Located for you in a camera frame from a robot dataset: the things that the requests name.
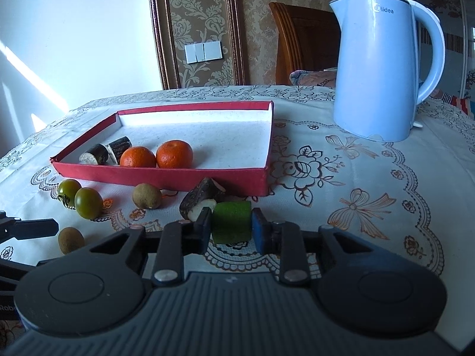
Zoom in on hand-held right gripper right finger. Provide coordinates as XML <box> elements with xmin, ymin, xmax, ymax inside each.
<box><xmin>251</xmin><ymin>208</ymin><xmax>376</xmax><ymax>285</ymax></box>

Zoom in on brown wooden chair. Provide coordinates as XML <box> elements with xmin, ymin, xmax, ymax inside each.
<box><xmin>269</xmin><ymin>2</ymin><xmax>341</xmax><ymax>86</ymax></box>

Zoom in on brown wooden wall moulding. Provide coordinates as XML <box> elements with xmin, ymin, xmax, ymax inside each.
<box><xmin>146</xmin><ymin>0</ymin><xmax>248</xmax><ymax>90</ymax></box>

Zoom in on dark sugarcane piece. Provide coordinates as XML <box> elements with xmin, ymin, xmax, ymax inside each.
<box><xmin>79</xmin><ymin>143</ymin><xmax>110</xmax><ymax>165</ymax></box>
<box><xmin>106</xmin><ymin>136</ymin><xmax>133</xmax><ymax>166</ymax></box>

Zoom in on dark-skinned white-fleshed chunk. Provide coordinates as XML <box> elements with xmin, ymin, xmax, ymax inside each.
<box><xmin>180</xmin><ymin>177</ymin><xmax>227</xmax><ymax>222</ymax></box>

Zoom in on brown kiwi fruit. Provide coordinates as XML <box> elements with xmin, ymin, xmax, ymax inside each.
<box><xmin>58</xmin><ymin>227</ymin><xmax>85</xmax><ymax>256</ymax></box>
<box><xmin>132</xmin><ymin>183</ymin><xmax>163</xmax><ymax>209</ymax></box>

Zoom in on patterned cushion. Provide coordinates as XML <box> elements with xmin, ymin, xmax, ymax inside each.
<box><xmin>289</xmin><ymin>67</ymin><xmax>338</xmax><ymax>88</ymax></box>

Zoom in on striped colourful cloth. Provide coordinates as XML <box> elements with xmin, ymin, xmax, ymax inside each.
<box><xmin>432</xmin><ymin>89</ymin><xmax>475</xmax><ymax>111</ymax></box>

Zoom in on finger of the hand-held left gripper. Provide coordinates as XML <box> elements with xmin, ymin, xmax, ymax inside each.
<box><xmin>0</xmin><ymin>211</ymin><xmax>59</xmax><ymax>246</ymax></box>
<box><xmin>0</xmin><ymin>256</ymin><xmax>39</xmax><ymax>279</ymax></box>

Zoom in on mandarin orange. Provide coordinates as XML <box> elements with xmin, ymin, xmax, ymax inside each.
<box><xmin>119</xmin><ymin>146</ymin><xmax>157</xmax><ymax>169</ymax></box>
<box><xmin>156</xmin><ymin>140</ymin><xmax>194</xmax><ymax>169</ymax></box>

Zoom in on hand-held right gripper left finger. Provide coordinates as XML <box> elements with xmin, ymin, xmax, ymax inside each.
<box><xmin>85</xmin><ymin>208</ymin><xmax>214</xmax><ymax>286</ymax></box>

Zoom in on green cucumber piece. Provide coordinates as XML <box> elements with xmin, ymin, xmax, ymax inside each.
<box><xmin>211</xmin><ymin>201</ymin><xmax>253</xmax><ymax>244</ymax></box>

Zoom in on light blue electric kettle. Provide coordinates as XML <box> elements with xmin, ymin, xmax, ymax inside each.
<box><xmin>329</xmin><ymin>0</ymin><xmax>446</xmax><ymax>143</ymax></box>

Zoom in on red cardboard box tray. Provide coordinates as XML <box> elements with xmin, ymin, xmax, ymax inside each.
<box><xmin>51</xmin><ymin>100</ymin><xmax>276</xmax><ymax>197</ymax></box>

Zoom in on green tomato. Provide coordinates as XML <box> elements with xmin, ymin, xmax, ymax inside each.
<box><xmin>57</xmin><ymin>179</ymin><xmax>82</xmax><ymax>206</ymax></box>
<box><xmin>74</xmin><ymin>187</ymin><xmax>104</xmax><ymax>220</ymax></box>

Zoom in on white wall light switch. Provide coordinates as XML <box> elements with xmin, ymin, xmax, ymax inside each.
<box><xmin>185</xmin><ymin>41</ymin><xmax>224</xmax><ymax>64</ymax></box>

